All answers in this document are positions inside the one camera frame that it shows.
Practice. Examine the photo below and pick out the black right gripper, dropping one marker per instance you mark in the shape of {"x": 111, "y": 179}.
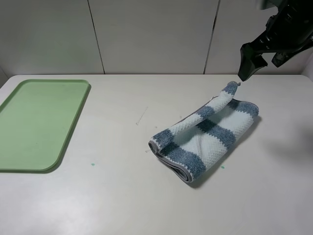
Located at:
{"x": 287, "y": 32}

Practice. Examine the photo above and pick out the blue white striped towel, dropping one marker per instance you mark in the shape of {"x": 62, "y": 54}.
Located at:
{"x": 196, "y": 143}

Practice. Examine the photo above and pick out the green plastic tray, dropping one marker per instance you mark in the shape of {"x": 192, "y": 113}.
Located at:
{"x": 36, "y": 123}

